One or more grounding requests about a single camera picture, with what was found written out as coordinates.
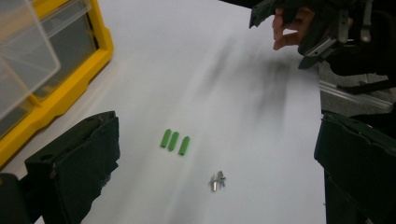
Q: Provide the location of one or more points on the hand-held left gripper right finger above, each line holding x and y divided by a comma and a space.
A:
361, 168

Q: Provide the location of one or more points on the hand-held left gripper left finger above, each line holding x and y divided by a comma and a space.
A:
77, 161

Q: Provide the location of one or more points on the yellow black drawer organizer cabinet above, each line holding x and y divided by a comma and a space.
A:
71, 88

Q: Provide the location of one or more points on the green plastic wall plug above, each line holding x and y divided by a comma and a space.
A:
173, 141
184, 145
166, 138

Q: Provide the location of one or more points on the clear plastic drawer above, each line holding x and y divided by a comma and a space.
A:
25, 56
74, 53

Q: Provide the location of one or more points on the small metal screw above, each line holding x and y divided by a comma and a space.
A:
223, 182
213, 184
220, 175

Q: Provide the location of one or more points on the white table mat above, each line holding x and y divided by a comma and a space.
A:
218, 93

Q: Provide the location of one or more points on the aluminium rail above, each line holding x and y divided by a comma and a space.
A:
351, 96

